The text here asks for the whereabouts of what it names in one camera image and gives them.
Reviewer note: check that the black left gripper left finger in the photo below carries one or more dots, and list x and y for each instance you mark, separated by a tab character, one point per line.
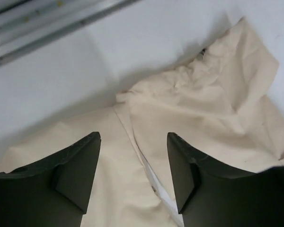
53	191

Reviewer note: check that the metal table rail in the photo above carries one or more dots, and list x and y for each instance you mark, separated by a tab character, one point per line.
26	25

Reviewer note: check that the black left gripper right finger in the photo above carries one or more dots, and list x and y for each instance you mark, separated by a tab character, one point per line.
210	193

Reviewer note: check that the beige trousers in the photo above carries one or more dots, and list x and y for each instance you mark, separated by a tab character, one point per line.
217	104

